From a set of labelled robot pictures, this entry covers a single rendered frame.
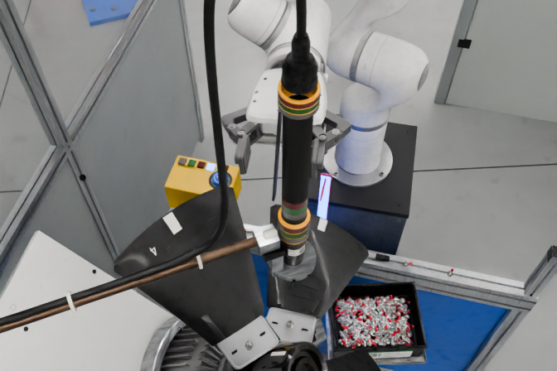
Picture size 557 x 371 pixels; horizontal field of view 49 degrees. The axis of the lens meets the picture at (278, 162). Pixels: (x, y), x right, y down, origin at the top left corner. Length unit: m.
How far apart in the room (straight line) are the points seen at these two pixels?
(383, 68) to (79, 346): 0.80
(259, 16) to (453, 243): 1.96
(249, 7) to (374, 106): 0.61
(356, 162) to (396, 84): 0.32
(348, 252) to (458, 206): 1.57
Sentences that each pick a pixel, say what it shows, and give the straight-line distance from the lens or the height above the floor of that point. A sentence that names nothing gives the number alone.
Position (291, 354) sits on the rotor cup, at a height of 1.26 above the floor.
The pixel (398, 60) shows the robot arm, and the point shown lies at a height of 1.36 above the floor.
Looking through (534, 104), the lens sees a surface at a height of 0.10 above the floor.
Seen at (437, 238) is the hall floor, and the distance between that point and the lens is 2.68.
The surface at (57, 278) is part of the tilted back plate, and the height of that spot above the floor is 1.31.
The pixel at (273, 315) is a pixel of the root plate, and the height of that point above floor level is 1.19.
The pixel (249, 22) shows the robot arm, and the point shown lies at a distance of 0.87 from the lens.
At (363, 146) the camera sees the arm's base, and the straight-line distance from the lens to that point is 1.52.
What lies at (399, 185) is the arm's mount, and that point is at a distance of 1.62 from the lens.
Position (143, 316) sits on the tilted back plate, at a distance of 1.20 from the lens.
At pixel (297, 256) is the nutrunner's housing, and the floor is 1.48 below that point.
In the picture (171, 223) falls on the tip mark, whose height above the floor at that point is 1.42.
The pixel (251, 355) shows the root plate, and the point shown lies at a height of 1.24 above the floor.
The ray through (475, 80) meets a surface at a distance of 3.06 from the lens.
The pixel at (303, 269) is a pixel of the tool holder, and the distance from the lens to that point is 0.90.
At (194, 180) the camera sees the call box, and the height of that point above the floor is 1.07.
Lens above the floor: 2.25
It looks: 53 degrees down
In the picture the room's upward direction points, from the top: straight up
